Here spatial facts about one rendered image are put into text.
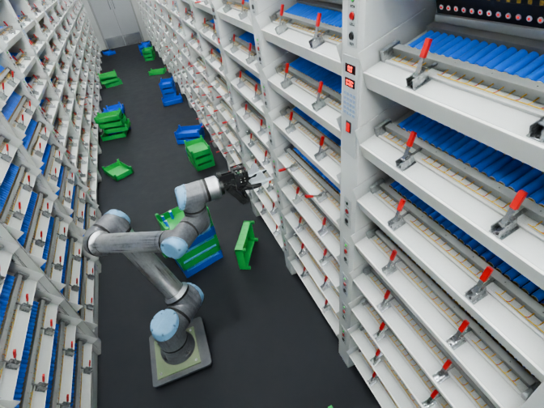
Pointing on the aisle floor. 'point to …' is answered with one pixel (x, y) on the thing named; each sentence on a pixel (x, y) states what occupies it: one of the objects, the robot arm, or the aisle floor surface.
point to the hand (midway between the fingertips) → (266, 176)
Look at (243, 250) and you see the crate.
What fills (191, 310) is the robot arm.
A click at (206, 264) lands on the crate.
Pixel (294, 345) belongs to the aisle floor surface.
